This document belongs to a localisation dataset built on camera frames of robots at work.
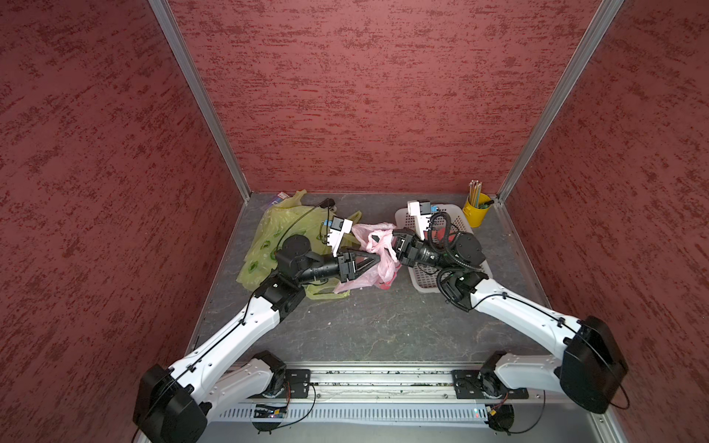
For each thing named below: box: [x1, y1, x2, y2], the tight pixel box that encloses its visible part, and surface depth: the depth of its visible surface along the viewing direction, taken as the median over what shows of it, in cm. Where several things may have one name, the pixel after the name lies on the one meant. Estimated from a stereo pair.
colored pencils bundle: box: [468, 179, 483, 209], surface depth 105 cm
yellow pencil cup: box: [462, 191, 493, 228], surface depth 108 cm
